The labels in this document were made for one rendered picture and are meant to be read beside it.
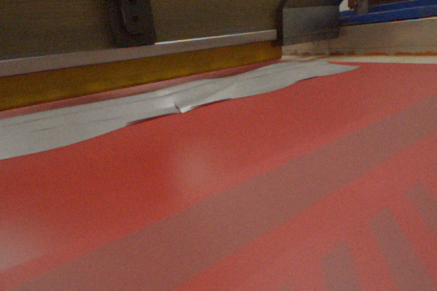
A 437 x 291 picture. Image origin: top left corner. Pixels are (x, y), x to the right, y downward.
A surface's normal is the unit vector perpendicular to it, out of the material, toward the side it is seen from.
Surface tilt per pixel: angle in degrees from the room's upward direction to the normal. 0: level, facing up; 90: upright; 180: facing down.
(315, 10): 90
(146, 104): 34
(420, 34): 90
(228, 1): 90
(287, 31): 90
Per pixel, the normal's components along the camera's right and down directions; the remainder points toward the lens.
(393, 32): -0.85, 0.25
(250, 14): 0.52, 0.21
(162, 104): 0.22, -0.66
